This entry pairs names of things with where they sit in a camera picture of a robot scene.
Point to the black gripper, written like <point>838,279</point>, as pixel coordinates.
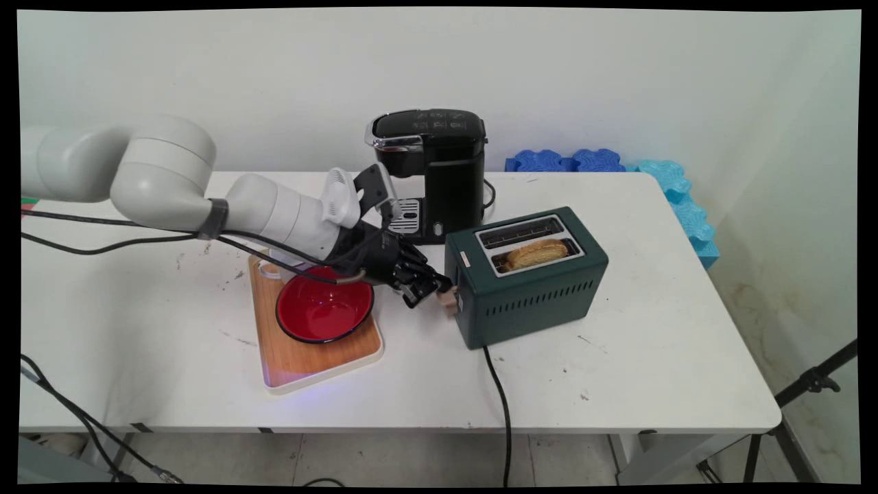
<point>374,257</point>

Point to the dark green two-slot toaster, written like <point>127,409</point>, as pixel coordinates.
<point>535,295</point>

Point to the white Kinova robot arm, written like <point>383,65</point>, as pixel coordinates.
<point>164,171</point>

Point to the black capsule coffee machine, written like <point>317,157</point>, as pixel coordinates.
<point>453,185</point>

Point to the red bowl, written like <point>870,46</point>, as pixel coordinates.
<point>322,309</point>

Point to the toasted bread slice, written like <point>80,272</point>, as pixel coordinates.
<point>538,254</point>

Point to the wooden serving tray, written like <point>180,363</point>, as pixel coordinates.
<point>309,360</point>

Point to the translucent white cup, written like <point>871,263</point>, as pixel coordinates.
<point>271,267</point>

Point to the dark blue foam mat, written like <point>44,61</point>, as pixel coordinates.
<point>562,161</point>

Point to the light blue foam mat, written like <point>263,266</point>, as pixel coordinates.
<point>686,206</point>

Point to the white table leg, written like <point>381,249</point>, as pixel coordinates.
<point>658,460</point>

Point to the green and red object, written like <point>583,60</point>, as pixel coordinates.
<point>29,204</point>

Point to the black tripod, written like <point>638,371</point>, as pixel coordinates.
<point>813,379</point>

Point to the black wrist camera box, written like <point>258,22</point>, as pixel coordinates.
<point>376,185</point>

